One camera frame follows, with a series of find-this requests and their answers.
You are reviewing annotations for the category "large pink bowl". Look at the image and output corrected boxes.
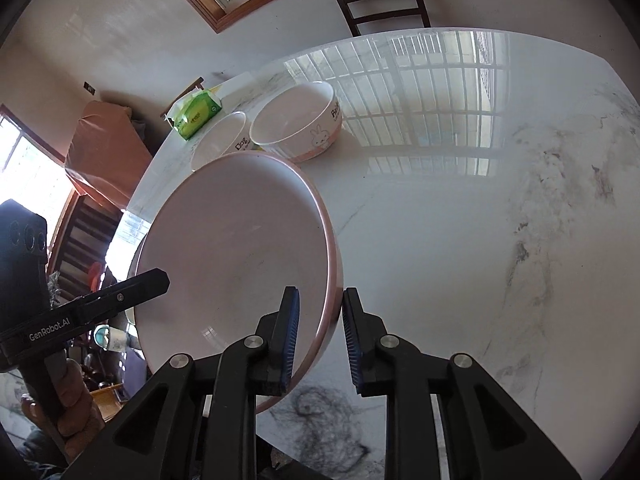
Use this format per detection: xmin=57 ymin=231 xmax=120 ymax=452
xmin=134 ymin=152 xmax=343 ymax=386

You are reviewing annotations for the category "white bowl with blue elephant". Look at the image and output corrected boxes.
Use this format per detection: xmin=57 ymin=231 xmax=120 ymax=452
xmin=191 ymin=112 xmax=256 ymax=171

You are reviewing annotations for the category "person's left hand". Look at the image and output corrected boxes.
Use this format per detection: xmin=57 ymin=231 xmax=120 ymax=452
xmin=19 ymin=358 xmax=106 ymax=463

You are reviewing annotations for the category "orange covered furniture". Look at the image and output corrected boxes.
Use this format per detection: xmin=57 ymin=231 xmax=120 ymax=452
xmin=64 ymin=101 xmax=152 ymax=210

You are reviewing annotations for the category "side window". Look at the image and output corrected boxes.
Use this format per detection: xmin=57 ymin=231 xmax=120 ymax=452
xmin=0 ymin=114 xmax=70 ymax=223

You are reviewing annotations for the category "green tissue pack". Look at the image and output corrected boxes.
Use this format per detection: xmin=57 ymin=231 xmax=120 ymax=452
xmin=166 ymin=89 xmax=222 ymax=140

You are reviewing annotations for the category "light wooden chair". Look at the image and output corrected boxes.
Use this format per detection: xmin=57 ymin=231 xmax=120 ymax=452
xmin=160 ymin=77 xmax=204 ymax=120

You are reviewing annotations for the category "white bowl with pink rabbit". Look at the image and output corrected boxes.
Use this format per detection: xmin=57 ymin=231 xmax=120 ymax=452
xmin=250 ymin=81 xmax=343 ymax=162

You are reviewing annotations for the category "black wall switch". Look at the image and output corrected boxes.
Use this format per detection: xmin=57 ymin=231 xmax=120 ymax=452
xmin=84 ymin=81 xmax=96 ymax=96

